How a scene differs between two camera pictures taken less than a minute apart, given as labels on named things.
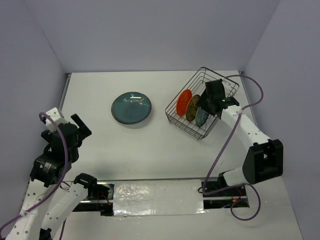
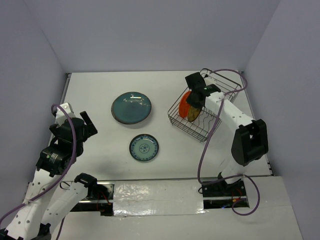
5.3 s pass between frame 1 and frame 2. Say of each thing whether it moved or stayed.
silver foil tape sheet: stayed
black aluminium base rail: stayed
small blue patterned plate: moved
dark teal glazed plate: stayed
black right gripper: moved
